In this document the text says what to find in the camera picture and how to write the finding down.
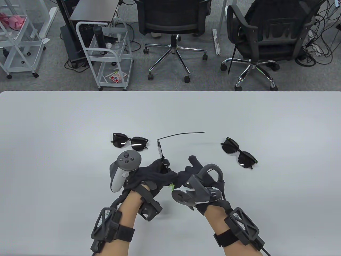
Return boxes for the person's left hand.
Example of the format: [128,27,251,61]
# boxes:
[125,159,179,198]

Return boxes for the white desk leg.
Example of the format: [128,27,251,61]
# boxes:
[39,7,58,39]
[212,0,227,55]

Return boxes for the red and white packet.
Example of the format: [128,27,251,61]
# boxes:
[109,71,127,82]

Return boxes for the black bottle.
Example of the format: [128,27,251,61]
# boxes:
[93,26,107,56]

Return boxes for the person's right forearm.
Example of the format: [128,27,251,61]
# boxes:
[204,207,263,256]

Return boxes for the person's right hand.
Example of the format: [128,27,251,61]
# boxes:
[177,155,221,188]

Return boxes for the person's left forearm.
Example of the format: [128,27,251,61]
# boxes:
[100,191,144,256]

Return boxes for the black wrist sensor pack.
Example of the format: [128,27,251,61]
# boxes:
[213,207,265,252]
[91,208,135,254]

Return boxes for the white power strip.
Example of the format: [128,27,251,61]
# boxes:
[309,43,323,56]

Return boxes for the black mesh office chair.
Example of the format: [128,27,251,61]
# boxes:
[135,0,212,83]
[221,0,324,91]

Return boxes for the grey handheld controller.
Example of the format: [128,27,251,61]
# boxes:
[171,163,224,211]
[109,151,141,193]

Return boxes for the black sunglasses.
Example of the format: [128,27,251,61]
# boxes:
[220,137,258,170]
[157,131,206,171]
[111,133,149,152]

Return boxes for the tangle of black cables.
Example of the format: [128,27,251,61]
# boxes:
[295,0,341,66]

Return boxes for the pink cloth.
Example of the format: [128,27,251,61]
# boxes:
[0,13,27,29]

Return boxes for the white metal rolling cart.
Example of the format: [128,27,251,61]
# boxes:
[76,18,133,91]
[0,0,46,79]

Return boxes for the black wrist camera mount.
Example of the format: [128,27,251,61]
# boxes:
[138,197,163,221]

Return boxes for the black computer tower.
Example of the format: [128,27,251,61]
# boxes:
[60,25,90,63]

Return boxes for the dark side table top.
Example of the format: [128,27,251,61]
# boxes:
[69,0,119,24]

